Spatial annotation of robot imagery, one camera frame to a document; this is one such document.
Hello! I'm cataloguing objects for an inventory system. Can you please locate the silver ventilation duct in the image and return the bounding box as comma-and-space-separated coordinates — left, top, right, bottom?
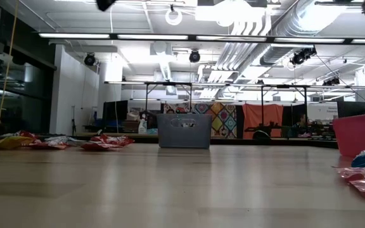
260, 0, 365, 67

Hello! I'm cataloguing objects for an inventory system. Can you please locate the black neighbouring station frame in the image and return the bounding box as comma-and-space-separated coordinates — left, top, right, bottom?
259, 84, 311, 137
143, 81, 193, 114

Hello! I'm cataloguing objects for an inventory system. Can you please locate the black overhead light bar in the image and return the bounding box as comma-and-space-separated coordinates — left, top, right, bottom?
37, 31, 365, 46

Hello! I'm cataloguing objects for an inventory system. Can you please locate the white ring ceiling fixture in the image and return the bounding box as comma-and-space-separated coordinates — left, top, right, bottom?
164, 8, 184, 27

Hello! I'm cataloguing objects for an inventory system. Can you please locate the silver blue Hershey's bar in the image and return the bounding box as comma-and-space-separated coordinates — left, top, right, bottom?
44, 136, 79, 146

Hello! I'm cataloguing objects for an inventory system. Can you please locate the dark grey translucent plastic bin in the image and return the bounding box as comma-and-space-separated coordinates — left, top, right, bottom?
156, 113, 213, 150

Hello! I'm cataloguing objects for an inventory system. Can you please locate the orange hanging cloth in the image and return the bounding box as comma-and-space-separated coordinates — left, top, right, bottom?
242, 103, 285, 139

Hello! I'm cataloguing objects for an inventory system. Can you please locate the red plastic bin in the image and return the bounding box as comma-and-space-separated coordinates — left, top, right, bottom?
332, 111, 365, 158

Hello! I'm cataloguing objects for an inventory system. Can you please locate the yellow candy bag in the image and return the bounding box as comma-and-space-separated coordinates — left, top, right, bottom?
0, 136, 33, 151

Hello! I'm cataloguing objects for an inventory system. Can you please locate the black computer monitor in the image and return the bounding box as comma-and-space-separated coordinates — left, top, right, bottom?
102, 99, 129, 122
336, 101, 365, 119

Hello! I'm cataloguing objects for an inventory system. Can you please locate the yellow hanging cord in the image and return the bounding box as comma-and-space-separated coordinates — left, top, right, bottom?
0, 0, 19, 126

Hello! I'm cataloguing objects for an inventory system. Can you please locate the white spray bottle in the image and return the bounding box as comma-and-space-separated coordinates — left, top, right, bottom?
138, 118, 148, 135

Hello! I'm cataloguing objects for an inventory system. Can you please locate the black ceiling spotlight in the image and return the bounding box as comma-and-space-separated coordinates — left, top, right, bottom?
323, 77, 341, 87
188, 49, 202, 64
84, 53, 96, 67
290, 47, 317, 66

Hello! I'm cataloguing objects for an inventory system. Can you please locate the black tripod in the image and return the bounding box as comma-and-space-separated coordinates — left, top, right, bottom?
70, 105, 77, 136

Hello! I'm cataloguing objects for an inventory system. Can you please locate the large black hook bracket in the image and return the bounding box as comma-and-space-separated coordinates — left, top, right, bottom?
252, 130, 272, 141

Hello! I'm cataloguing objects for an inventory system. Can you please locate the colourful patchwork quilt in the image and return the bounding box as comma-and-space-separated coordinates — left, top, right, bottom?
162, 102, 238, 139

